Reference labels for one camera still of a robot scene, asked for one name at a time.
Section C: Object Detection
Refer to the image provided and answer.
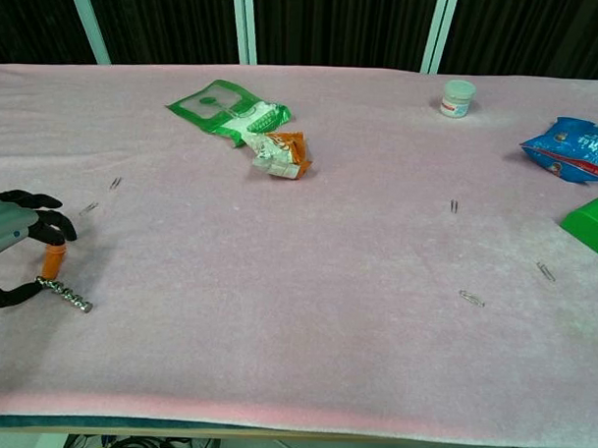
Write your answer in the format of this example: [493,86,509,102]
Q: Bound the black grey left robot hand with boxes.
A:
[0,189,80,311]

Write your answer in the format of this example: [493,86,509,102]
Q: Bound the silver metal chain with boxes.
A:
[33,275,94,315]

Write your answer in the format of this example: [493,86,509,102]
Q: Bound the black fabric screen panel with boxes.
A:
[248,0,440,73]
[82,0,243,70]
[0,0,100,70]
[440,0,598,83]

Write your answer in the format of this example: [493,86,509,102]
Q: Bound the teal pad under cloth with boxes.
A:
[0,411,273,441]

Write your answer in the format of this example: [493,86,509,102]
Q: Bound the green white snack packet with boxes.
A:
[163,77,295,151]

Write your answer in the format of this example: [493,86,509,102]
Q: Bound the orange white crumpled packet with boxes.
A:
[240,129,316,183]

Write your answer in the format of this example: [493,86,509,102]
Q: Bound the pink table cloth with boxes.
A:
[0,54,598,448]

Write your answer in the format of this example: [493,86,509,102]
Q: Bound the small white jar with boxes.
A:
[438,79,478,120]

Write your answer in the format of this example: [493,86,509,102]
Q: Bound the blue snack bag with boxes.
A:
[517,114,598,187]

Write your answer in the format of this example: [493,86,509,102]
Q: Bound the green plastic block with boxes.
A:
[559,193,598,257]

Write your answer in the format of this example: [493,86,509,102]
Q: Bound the white screen frame post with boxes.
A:
[62,0,114,66]
[229,0,260,66]
[419,0,460,76]

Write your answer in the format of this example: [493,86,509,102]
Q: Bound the black floor cables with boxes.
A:
[64,432,214,448]

